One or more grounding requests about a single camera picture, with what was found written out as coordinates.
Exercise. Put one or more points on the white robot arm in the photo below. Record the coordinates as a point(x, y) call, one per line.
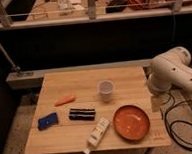
point(171, 67)

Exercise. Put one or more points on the blue rectangular block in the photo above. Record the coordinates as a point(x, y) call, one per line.
point(47, 121)

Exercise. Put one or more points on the orange carrot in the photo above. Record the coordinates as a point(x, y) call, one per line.
point(64, 100)

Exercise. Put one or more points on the clear plastic cup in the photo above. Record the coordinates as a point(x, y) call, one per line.
point(105, 90)

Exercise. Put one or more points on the orange ceramic bowl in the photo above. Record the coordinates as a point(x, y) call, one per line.
point(131, 122)

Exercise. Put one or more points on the wooden railing frame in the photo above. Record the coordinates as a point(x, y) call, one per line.
point(16, 14)

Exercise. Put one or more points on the white tube bottle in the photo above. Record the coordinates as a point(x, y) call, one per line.
point(96, 135)

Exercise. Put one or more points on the black striped box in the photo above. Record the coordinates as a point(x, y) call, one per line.
point(82, 114)

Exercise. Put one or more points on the wooden table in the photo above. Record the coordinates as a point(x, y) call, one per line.
point(68, 136)

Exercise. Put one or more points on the diagonal metal rod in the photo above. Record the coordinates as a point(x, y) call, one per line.
point(14, 66)

